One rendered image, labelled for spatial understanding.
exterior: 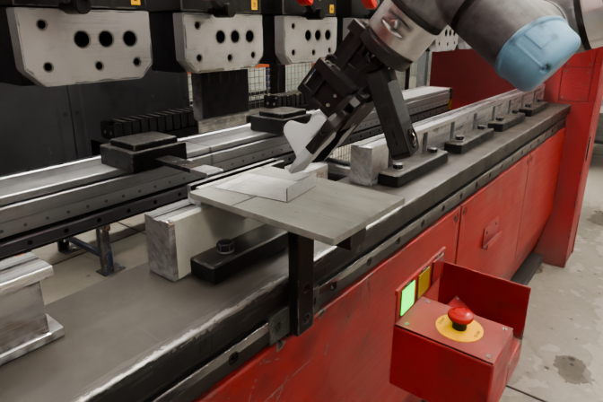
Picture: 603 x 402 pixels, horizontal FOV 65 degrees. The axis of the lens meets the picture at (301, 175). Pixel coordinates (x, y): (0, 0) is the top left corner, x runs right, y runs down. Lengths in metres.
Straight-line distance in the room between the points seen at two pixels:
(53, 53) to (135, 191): 0.45
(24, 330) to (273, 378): 0.36
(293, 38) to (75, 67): 0.37
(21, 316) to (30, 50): 0.30
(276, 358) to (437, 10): 0.55
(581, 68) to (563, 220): 0.78
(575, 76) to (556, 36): 2.17
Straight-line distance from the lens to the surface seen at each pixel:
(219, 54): 0.70
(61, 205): 0.90
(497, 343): 0.81
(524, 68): 0.53
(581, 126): 2.72
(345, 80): 0.60
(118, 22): 0.61
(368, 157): 1.11
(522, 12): 0.53
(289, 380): 0.84
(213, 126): 0.75
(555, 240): 2.89
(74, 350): 0.64
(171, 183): 1.01
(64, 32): 0.58
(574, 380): 2.13
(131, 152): 0.89
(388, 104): 0.58
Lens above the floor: 1.23
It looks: 17 degrees down
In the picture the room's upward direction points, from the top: straight up
